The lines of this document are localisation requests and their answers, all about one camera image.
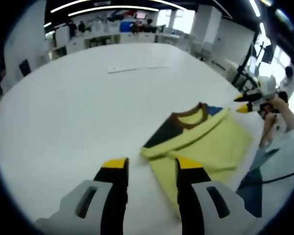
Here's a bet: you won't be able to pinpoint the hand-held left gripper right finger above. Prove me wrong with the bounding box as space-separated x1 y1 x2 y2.
174 157 257 235

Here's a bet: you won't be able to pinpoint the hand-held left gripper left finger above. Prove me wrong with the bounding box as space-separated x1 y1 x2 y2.
35 157 130 235

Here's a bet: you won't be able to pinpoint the yellow garment grey blue sleeves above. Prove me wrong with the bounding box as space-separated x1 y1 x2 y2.
139 102 253 221

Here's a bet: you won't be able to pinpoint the person's right hand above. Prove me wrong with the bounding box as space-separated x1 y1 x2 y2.
258 97 283 121

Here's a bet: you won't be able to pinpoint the black tripod stand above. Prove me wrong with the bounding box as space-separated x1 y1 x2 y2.
231 31 272 91

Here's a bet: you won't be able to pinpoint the person in light shirt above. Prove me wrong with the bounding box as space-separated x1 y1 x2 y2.
249 126 294 216

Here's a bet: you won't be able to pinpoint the white square pillar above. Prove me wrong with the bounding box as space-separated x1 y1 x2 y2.
191 4 222 46
3 9 47 81

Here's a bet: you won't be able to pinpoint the blue crate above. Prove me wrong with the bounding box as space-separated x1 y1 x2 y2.
120 21 134 32

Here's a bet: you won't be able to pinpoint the row of white cabinets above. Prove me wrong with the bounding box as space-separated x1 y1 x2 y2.
48 31 181 59

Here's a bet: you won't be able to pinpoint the black box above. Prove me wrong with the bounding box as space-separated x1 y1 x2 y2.
19 59 31 76

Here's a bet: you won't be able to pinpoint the white ceiling light strip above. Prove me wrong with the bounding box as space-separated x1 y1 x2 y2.
68 6 160 17
50 0 184 13

